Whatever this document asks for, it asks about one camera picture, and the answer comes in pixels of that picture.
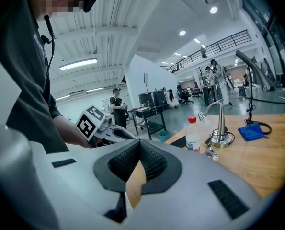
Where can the black headphones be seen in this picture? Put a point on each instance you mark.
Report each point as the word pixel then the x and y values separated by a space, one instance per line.
pixel 266 128

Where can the clear bottle with red cap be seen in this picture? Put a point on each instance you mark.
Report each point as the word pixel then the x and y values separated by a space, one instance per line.
pixel 192 138

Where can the black tripod stand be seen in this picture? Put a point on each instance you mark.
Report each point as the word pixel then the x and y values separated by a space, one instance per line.
pixel 250 97

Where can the teal bucket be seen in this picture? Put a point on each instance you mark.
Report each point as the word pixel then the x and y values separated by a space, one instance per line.
pixel 163 136

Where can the black office chair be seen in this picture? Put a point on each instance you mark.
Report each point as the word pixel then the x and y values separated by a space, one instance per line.
pixel 184 95

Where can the small metal clip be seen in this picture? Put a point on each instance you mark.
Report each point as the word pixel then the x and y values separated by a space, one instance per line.
pixel 211 153

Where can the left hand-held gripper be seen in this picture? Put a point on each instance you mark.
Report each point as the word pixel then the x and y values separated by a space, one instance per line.
pixel 92 122

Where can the black metal table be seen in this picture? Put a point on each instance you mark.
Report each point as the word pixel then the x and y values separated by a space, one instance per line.
pixel 149 118

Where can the blue cloth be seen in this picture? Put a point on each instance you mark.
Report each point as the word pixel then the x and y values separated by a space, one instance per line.
pixel 251 132

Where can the person's dark shirt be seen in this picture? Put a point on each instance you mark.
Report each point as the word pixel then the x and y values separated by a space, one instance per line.
pixel 25 80

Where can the black head-mounted camera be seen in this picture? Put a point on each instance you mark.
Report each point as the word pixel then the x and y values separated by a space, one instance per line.
pixel 90 2

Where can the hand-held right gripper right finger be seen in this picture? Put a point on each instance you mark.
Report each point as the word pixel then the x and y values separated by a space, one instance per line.
pixel 192 176

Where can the black equipment case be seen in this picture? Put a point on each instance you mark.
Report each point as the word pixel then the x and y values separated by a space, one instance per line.
pixel 151 99

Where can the black flat pad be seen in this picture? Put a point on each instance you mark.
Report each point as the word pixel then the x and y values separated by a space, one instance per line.
pixel 178 142

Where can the person's left forearm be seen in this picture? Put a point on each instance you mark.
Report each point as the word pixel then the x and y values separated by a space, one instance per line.
pixel 68 133

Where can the long ceiling light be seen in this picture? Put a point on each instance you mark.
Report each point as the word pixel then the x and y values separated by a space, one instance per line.
pixel 78 64

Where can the silver gooseneck desk lamp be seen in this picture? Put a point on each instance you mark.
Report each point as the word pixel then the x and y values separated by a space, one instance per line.
pixel 220 130

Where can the black balcony railing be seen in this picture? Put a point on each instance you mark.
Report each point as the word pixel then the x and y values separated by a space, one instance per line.
pixel 216 47

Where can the light panel on stand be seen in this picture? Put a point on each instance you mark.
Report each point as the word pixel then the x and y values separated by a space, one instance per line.
pixel 146 80

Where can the large grey pipe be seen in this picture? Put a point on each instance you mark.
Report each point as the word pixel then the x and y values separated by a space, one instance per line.
pixel 257 68

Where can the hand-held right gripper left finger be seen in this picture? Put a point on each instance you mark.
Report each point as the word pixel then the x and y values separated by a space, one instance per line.
pixel 80 176

